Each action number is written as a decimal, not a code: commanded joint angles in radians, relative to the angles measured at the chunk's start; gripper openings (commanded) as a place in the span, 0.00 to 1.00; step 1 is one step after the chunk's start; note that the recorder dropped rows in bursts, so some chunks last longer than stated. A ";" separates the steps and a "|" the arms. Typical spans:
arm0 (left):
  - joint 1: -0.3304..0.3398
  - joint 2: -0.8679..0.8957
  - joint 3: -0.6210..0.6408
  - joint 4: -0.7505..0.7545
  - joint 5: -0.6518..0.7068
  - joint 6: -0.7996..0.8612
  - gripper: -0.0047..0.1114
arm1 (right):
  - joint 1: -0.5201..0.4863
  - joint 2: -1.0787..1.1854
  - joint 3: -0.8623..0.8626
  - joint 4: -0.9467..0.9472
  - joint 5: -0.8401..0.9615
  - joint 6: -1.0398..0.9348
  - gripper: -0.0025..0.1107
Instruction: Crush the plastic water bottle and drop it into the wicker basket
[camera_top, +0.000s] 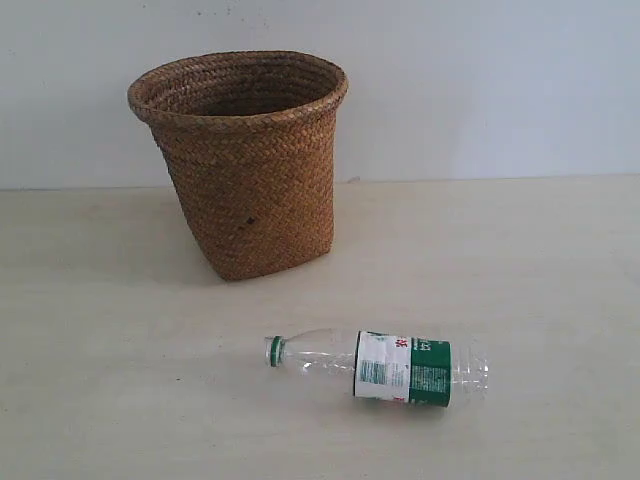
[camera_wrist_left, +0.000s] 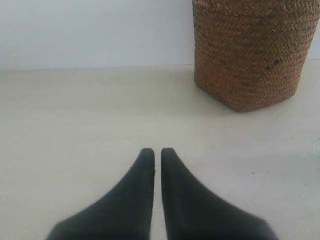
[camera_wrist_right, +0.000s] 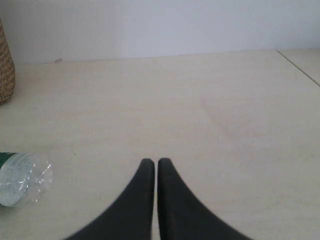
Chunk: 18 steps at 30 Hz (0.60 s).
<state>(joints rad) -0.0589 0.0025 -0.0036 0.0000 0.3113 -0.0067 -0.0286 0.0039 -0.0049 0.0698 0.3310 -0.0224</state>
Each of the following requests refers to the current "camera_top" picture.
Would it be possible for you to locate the clear plastic bottle green label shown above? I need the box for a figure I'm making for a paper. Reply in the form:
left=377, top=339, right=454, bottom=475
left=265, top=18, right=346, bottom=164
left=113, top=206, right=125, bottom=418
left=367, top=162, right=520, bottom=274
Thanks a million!
left=264, top=329, right=489, bottom=408

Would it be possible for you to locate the brown woven wicker basket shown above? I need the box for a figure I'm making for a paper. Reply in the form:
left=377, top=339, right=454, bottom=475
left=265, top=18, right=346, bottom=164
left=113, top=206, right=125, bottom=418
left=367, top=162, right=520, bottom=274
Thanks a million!
left=127, top=50, right=348, bottom=281

